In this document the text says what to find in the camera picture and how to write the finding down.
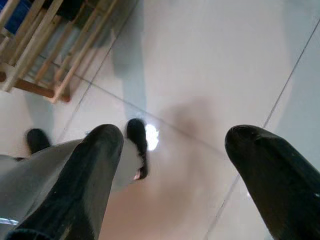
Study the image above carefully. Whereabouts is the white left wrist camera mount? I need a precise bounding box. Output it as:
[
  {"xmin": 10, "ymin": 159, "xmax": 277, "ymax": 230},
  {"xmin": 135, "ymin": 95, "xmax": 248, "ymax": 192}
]
[{"xmin": 0, "ymin": 138, "xmax": 145, "ymax": 226}]

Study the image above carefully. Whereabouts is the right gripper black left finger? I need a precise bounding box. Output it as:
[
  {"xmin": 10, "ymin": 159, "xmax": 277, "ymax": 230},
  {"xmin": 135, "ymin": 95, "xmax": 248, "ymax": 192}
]
[{"xmin": 6, "ymin": 124, "xmax": 125, "ymax": 240}]

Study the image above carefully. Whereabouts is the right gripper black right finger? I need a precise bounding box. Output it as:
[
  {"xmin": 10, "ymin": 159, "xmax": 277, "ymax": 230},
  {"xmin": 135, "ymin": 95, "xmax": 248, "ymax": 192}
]
[{"xmin": 224, "ymin": 124, "xmax": 320, "ymax": 240}]

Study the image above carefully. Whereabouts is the wooden wine rack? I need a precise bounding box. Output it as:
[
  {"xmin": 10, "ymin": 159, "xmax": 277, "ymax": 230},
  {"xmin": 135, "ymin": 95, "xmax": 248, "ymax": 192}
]
[{"xmin": 0, "ymin": 0, "xmax": 141, "ymax": 104}]

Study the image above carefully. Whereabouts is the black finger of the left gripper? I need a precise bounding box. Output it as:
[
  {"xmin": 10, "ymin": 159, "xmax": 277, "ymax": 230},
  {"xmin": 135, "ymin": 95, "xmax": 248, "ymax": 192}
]
[
  {"xmin": 127, "ymin": 118, "xmax": 149, "ymax": 181},
  {"xmin": 26, "ymin": 128, "xmax": 52, "ymax": 157}
]

